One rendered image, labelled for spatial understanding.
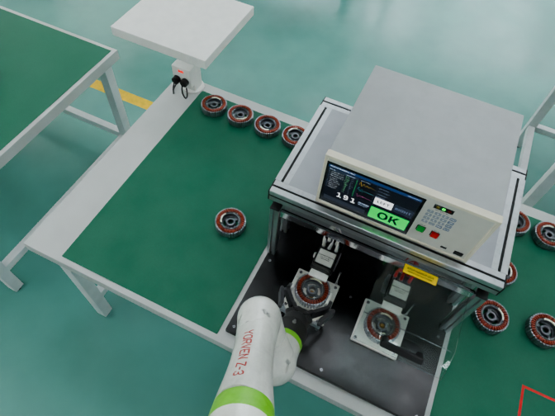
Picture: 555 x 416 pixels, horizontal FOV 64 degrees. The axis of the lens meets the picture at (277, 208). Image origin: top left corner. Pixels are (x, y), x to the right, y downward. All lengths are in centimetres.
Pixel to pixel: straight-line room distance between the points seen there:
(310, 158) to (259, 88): 192
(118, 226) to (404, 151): 104
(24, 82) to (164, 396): 154
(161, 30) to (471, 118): 104
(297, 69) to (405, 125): 225
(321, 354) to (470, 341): 49
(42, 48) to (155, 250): 127
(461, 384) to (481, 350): 14
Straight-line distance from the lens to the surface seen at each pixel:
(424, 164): 116
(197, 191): 173
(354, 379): 145
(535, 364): 170
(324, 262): 139
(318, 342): 145
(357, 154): 112
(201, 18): 171
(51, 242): 174
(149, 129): 197
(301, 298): 141
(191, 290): 153
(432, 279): 129
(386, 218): 122
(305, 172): 132
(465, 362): 159
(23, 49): 252
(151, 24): 170
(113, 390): 227
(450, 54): 390
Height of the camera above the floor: 215
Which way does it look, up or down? 57 degrees down
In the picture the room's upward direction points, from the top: 6 degrees clockwise
